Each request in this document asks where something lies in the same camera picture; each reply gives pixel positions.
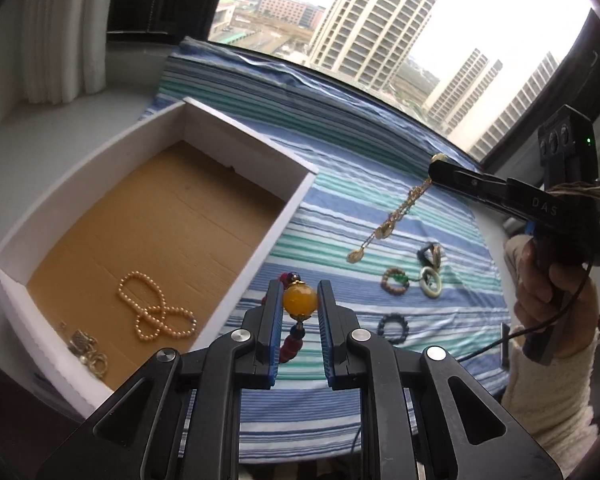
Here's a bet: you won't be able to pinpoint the dark blue ring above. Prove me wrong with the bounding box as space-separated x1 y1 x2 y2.
415 242 446 269

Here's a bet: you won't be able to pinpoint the dark blue bead bracelet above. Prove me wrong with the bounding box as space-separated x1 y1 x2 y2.
377 312 410 345

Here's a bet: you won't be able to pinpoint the gold chain necklace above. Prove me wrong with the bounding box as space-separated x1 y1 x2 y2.
347 157 449 265

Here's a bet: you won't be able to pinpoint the wooden bead bracelet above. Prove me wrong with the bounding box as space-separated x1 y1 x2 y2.
380 266 412 297

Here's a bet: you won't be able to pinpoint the amber and red bead bracelet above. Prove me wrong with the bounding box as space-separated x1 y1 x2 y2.
261 270 317 364

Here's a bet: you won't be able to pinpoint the pale jade ring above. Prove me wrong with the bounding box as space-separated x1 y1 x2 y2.
418 265 444 299

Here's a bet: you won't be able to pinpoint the white curtain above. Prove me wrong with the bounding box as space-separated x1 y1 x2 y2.
22 0 107 104

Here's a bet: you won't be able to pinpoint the white box with cardboard bottom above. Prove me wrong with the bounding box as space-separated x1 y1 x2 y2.
0 97 320 420

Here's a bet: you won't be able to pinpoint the black cable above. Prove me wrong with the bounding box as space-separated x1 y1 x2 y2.
452 259 594 364

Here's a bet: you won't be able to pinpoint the gold ring earrings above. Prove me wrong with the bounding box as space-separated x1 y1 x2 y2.
79 352 110 380

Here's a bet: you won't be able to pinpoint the tall tower building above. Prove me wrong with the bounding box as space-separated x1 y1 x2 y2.
307 0 446 92

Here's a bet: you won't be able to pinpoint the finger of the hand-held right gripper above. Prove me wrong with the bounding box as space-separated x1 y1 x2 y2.
450 182 528 223
428 156 510 196

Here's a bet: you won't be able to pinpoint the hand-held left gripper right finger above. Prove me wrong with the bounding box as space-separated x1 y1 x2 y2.
317 280 577 480

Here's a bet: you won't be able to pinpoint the blue green striped cloth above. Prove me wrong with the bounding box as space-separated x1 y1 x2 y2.
144 37 512 464

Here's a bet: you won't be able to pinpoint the person's right hand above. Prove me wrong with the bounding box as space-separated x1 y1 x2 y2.
503 234 600 358

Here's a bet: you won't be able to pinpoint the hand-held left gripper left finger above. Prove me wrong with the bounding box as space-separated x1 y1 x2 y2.
36 280 286 480

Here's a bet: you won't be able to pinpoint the pearl necklace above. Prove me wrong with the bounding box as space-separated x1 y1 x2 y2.
117 270 197 344

